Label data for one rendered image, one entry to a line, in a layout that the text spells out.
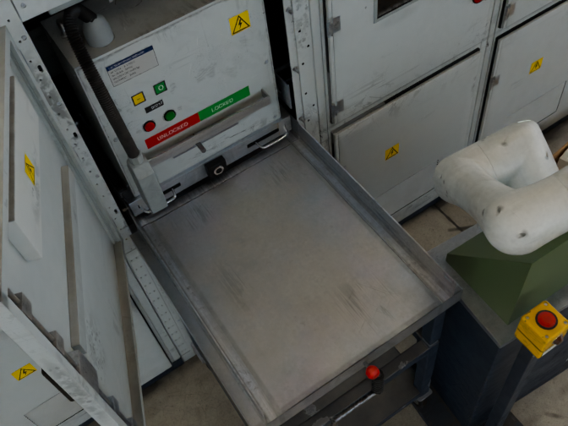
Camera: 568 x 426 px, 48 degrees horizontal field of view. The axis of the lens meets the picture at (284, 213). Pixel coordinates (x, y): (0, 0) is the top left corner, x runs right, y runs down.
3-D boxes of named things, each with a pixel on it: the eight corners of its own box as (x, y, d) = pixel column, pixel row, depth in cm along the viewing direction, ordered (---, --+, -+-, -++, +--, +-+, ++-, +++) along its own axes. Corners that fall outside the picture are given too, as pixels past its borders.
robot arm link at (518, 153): (499, 204, 172) (468, 141, 169) (554, 178, 170) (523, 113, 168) (514, 213, 159) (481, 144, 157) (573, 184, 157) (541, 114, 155)
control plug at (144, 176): (169, 206, 173) (151, 164, 159) (153, 215, 172) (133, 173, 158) (156, 188, 177) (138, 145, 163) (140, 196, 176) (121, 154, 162)
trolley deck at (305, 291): (461, 299, 166) (463, 288, 161) (258, 440, 150) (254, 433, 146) (310, 145, 203) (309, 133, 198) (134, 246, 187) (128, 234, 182)
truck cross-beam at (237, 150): (292, 129, 197) (290, 115, 192) (134, 216, 183) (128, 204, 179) (283, 120, 200) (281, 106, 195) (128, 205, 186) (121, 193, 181)
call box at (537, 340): (561, 341, 156) (572, 323, 148) (537, 360, 154) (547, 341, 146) (536, 318, 160) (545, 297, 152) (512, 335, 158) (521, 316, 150)
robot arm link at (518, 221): (419, 163, 170) (482, 218, 118) (476, 135, 168) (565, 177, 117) (439, 205, 173) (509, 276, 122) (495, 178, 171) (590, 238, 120)
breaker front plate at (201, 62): (282, 122, 193) (261, -16, 155) (139, 202, 181) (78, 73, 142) (280, 120, 194) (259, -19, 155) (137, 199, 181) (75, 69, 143)
